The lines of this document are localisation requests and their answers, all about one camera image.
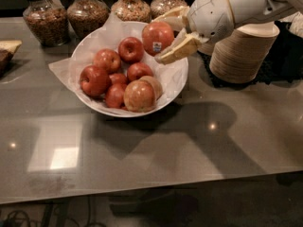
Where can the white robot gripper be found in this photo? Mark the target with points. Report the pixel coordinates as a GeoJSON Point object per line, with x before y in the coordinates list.
{"type": "Point", "coordinates": [210, 15]}

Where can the red apple with sticker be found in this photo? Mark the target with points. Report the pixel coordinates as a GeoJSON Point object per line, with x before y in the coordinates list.
{"type": "Point", "coordinates": [156, 36]}

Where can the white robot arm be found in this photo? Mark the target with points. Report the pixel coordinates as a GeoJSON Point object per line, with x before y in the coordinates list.
{"type": "Point", "coordinates": [260, 11]}

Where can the top red apple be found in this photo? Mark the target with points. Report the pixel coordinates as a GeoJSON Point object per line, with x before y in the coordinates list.
{"type": "Point", "coordinates": [131, 50]}

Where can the yellowish apple behind front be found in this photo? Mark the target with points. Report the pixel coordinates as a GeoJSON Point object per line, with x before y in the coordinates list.
{"type": "Point", "coordinates": [156, 85]}

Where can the centre red apple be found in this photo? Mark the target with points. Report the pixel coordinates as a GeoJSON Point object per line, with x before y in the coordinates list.
{"type": "Point", "coordinates": [138, 70]}

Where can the large yellowish front apple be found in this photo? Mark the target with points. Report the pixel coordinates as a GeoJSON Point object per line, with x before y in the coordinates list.
{"type": "Point", "coordinates": [139, 97]}

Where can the upper left red apple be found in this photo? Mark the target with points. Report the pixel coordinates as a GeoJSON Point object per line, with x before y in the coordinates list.
{"type": "Point", "coordinates": [107, 59]}

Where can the small middle red apple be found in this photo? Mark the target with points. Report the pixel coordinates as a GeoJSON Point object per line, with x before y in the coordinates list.
{"type": "Point", "coordinates": [118, 78]}

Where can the white bowl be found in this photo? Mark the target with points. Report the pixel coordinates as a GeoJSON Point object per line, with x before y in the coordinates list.
{"type": "Point", "coordinates": [176, 89]}

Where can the bottom dark red apple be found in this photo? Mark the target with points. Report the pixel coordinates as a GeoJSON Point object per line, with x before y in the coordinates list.
{"type": "Point", "coordinates": [114, 97]}

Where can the far left red apple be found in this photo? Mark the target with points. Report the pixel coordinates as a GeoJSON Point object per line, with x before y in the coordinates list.
{"type": "Point", "coordinates": [94, 81]}

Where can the rear stack paper bowls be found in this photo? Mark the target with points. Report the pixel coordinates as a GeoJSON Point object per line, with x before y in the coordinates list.
{"type": "Point", "coordinates": [206, 48]}

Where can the stack paper bowls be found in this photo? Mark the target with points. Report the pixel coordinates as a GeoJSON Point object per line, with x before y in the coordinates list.
{"type": "Point", "coordinates": [206, 48]}
{"type": "Point", "coordinates": [237, 58]}

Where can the glass cereal jar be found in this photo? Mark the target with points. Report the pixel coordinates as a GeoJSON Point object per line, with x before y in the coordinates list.
{"type": "Point", "coordinates": [159, 7]}
{"type": "Point", "coordinates": [85, 16]}
{"type": "Point", "coordinates": [132, 10]}
{"type": "Point", "coordinates": [47, 20]}

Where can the white paper liner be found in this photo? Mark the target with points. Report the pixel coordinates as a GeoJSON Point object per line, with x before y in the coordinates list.
{"type": "Point", "coordinates": [66, 70]}

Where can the front stack paper bowls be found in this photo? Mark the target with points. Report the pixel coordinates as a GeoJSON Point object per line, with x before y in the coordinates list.
{"type": "Point", "coordinates": [237, 58]}

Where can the black mat under stacks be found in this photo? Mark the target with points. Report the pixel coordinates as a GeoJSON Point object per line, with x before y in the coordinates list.
{"type": "Point", "coordinates": [284, 61]}

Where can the white plastic cutlery bundle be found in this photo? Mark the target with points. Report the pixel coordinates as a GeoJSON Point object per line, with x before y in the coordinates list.
{"type": "Point", "coordinates": [295, 21]}

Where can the leftmost glass cereal jar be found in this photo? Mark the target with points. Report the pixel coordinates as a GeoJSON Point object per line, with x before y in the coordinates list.
{"type": "Point", "coordinates": [47, 20]}

